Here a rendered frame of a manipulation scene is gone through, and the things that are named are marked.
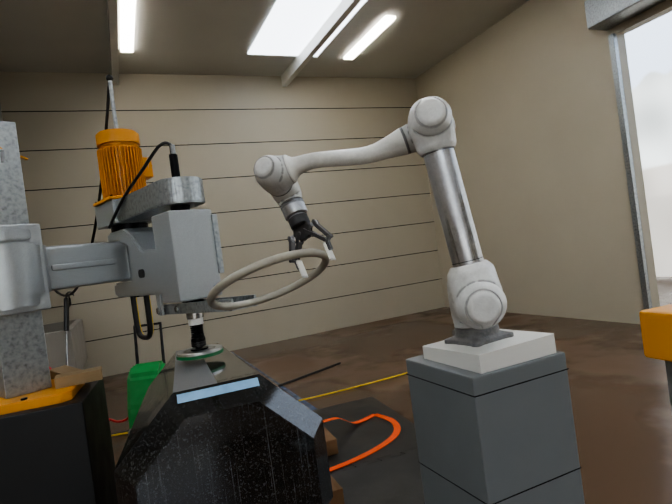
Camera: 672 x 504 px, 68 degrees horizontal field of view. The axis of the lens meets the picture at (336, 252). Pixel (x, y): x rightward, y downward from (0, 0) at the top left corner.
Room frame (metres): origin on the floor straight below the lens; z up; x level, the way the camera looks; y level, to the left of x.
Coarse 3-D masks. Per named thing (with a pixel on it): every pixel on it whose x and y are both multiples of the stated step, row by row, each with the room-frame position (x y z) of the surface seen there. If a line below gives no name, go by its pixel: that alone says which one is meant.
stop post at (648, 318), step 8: (640, 312) 0.83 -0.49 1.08; (648, 312) 0.81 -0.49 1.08; (656, 312) 0.80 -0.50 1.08; (664, 312) 0.79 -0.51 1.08; (640, 320) 0.83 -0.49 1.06; (648, 320) 0.81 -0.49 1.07; (656, 320) 0.80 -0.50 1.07; (664, 320) 0.79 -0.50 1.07; (648, 328) 0.81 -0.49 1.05; (656, 328) 0.80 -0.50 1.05; (664, 328) 0.79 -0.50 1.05; (648, 336) 0.82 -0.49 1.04; (656, 336) 0.80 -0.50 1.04; (664, 336) 0.79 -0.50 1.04; (648, 344) 0.82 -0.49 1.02; (656, 344) 0.80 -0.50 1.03; (664, 344) 0.79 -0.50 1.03; (648, 352) 0.82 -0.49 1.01; (656, 352) 0.81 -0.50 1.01; (664, 352) 0.79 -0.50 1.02; (664, 360) 0.80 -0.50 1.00
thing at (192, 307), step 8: (232, 296) 2.22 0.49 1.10; (240, 296) 2.15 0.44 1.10; (248, 296) 2.11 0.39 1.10; (168, 304) 2.44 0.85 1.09; (176, 304) 2.37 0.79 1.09; (184, 304) 2.31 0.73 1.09; (192, 304) 2.25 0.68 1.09; (200, 304) 2.19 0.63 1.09; (168, 312) 2.45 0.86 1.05; (176, 312) 2.38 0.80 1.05; (184, 312) 2.32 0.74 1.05; (192, 312) 2.26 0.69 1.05; (200, 312) 2.20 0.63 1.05
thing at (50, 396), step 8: (80, 384) 2.41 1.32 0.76; (32, 392) 2.29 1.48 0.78; (40, 392) 2.27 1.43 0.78; (48, 392) 2.24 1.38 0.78; (56, 392) 2.22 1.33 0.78; (64, 392) 2.20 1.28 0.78; (72, 392) 2.23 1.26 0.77; (0, 400) 2.21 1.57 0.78; (8, 400) 2.19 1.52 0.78; (16, 400) 2.17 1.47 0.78; (24, 400) 2.15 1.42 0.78; (32, 400) 2.14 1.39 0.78; (40, 400) 2.15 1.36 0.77; (48, 400) 2.16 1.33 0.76; (56, 400) 2.17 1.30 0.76; (64, 400) 2.19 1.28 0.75; (0, 408) 2.10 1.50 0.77; (8, 408) 2.11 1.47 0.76; (16, 408) 2.12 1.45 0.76; (24, 408) 2.13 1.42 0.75; (32, 408) 2.14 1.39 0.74
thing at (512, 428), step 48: (432, 384) 1.74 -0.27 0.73; (480, 384) 1.54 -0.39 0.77; (528, 384) 1.61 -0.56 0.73; (432, 432) 1.78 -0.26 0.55; (480, 432) 1.53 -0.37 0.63; (528, 432) 1.60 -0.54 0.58; (432, 480) 1.82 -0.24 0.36; (480, 480) 1.55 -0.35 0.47; (528, 480) 1.59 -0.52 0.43; (576, 480) 1.67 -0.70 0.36
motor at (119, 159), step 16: (96, 144) 2.80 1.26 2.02; (112, 144) 2.76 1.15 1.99; (128, 144) 2.80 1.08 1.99; (112, 160) 2.75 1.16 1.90; (128, 160) 2.77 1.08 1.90; (144, 160) 2.92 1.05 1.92; (112, 176) 2.76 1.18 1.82; (128, 176) 2.78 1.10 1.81; (144, 176) 2.87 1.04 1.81; (112, 192) 2.74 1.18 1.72
